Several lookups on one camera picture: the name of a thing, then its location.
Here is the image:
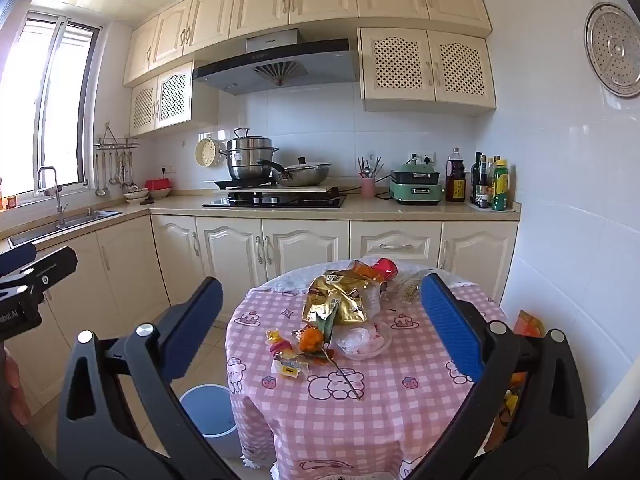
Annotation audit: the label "small cream lattice cabinet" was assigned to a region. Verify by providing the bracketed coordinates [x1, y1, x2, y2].
[130, 60, 220, 137]

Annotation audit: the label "steel sink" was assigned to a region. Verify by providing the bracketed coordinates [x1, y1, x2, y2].
[7, 209, 124, 247]

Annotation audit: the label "clear plastic wrapper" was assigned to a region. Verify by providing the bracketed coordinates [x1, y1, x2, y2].
[385, 270, 435, 307]

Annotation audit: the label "pink checked tablecloth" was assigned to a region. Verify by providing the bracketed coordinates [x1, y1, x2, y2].
[225, 267, 512, 480]

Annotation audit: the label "grey range hood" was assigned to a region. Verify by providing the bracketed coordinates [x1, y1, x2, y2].
[192, 28, 359, 96]

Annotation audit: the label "green electric cooker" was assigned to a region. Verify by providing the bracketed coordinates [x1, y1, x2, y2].
[389, 162, 444, 206]

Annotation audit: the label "large brown sauce bottle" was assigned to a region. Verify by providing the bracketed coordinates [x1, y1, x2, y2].
[445, 147, 467, 203]

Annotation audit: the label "clear plastic container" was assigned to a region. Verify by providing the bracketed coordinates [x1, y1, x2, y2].
[331, 322, 394, 360]

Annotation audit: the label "cream perforated steamer plate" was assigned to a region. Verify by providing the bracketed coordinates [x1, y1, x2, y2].
[194, 136, 221, 169]

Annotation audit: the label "stainless steamer pot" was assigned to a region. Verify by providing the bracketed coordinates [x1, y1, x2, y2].
[218, 127, 280, 182]

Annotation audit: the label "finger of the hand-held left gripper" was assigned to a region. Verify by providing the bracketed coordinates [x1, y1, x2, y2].
[0, 246, 79, 306]
[0, 244, 39, 277]

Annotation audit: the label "cream base cabinets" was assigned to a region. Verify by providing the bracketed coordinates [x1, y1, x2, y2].
[0, 192, 522, 411]

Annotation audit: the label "bundle of chopsticks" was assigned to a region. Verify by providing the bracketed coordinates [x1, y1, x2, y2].
[356, 156, 385, 180]

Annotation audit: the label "metal faucet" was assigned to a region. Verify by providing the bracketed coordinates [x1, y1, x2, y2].
[36, 166, 68, 227]

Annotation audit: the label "dark glass bottle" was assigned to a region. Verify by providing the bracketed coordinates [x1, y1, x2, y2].
[470, 152, 484, 205]

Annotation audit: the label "orange snack bag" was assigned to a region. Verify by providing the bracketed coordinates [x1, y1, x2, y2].
[350, 260, 386, 281]

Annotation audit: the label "row of hanging utensils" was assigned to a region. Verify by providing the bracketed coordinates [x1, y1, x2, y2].
[95, 149, 139, 197]

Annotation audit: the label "steel wok with lid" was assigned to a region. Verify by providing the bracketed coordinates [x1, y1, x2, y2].
[256, 156, 334, 188]

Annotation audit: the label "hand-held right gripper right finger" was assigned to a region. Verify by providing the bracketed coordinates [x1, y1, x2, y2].
[402, 272, 591, 480]

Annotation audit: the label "metal utensil rack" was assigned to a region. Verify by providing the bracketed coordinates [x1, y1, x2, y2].
[94, 122, 141, 151]

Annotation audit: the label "dark labelled sauce bottle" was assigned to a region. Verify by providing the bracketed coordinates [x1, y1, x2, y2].
[475, 155, 491, 210]

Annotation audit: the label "thin wooden skewer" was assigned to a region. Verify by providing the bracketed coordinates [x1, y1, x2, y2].
[324, 344, 364, 402]

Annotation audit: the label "red snack packet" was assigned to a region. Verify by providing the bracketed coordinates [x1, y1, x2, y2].
[372, 257, 400, 281]

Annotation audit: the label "orange paper bag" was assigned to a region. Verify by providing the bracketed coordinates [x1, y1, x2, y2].
[492, 309, 547, 452]

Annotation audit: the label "round steel steamer plate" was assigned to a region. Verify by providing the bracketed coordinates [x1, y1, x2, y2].
[585, 2, 640, 98]

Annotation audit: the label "person's left hand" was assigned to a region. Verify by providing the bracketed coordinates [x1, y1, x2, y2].
[0, 347, 23, 428]

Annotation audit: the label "colourful candy wrapper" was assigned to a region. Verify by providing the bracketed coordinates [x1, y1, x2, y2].
[265, 329, 294, 356]

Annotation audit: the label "green bottle yellow cap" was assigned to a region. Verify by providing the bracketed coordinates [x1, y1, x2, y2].
[491, 159, 510, 212]

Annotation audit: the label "gold snack bag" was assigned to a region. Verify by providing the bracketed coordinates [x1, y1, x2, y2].
[301, 271, 386, 327]

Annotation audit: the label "kitchen window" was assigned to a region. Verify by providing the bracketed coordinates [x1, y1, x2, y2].
[0, 10, 104, 202]

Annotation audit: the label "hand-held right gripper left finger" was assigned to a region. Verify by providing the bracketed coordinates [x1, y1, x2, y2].
[56, 276, 241, 480]

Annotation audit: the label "blue grey trash bin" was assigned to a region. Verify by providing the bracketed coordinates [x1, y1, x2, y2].
[178, 384, 241, 461]

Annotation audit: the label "white lace tablecloth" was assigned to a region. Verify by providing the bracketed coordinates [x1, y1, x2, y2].
[260, 259, 497, 295]

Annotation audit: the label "black gas stove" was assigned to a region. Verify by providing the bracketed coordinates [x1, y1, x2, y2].
[201, 186, 347, 210]

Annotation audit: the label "yellow white packet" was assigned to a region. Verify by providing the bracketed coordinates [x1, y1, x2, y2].
[271, 352, 309, 379]

